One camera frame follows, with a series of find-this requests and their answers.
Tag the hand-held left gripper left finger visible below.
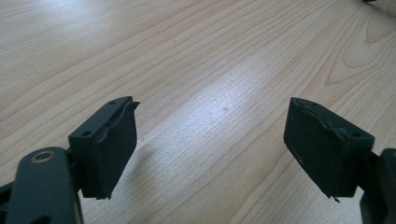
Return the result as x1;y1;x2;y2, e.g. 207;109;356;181
67;95;141;201

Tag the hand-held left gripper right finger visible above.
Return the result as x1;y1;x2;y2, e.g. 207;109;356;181
283;96;375;203

